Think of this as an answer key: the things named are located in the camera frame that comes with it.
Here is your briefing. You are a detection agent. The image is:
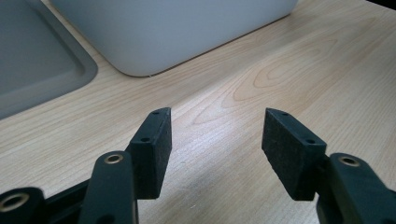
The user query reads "white plastic storage box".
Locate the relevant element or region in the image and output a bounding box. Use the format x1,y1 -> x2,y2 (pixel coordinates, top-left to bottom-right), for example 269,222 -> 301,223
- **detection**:
49,0 -> 299,78

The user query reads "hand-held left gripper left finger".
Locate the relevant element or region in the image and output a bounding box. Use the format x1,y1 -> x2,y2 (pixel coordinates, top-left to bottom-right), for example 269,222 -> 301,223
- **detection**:
125,106 -> 173,201

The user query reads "grey plastic lid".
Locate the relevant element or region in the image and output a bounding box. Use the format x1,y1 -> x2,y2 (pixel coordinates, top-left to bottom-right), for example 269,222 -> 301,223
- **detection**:
0,0 -> 99,121

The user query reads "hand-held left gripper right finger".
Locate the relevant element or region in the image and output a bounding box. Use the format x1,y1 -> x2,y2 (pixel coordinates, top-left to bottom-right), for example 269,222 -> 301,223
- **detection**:
261,107 -> 328,202

